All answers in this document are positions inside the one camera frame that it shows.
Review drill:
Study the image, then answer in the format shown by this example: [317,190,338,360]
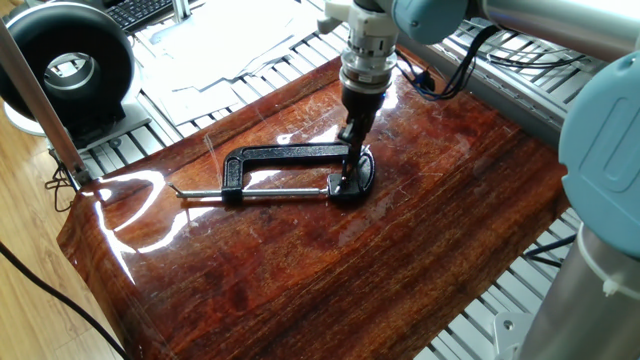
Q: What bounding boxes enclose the glossy wood-grain table mat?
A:
[56,47,571,360]

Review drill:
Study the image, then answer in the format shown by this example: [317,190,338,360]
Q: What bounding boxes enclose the aluminium extrusion post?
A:
[0,19,94,187]

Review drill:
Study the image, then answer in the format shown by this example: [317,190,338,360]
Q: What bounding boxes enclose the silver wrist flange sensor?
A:
[338,47,400,95]

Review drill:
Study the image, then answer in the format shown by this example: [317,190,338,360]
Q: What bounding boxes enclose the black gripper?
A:
[336,84,386,193]

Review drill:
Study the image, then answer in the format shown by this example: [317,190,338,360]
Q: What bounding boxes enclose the black computer keyboard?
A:
[103,0,175,35]

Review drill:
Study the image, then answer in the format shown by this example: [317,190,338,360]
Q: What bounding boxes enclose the long black floor cable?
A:
[0,241,129,360]

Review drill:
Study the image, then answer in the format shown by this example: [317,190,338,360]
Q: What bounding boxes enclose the silver metal stand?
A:
[171,0,193,24]

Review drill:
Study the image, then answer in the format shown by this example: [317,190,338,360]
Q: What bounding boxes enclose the white plastic wrist mount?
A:
[317,0,401,54]

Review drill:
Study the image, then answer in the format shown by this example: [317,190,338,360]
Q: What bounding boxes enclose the black cables on slatted table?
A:
[487,51,587,70]

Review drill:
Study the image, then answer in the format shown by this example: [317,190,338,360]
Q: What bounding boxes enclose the black cable beside robot base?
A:
[523,233,577,269]

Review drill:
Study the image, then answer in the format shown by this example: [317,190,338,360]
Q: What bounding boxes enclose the white paper sheets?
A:
[132,0,321,126]

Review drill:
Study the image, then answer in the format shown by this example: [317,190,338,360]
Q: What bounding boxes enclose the black C-clamp with silver screw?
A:
[167,141,376,205]

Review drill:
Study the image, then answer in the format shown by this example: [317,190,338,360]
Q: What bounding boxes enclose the tangled thin black cable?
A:
[43,162,79,214]

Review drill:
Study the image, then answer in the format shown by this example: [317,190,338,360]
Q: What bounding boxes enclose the grey aluminium frame beam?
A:
[397,47,571,149]

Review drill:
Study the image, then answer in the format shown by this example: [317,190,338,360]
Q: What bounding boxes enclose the black ring-shaped device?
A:
[0,1,154,151]

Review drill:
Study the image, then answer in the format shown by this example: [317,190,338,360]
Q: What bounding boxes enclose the black and blue arm cable bundle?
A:
[394,24,501,101]

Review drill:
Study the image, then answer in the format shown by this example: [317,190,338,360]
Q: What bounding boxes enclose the silver robot base mount plate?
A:
[492,312,534,360]

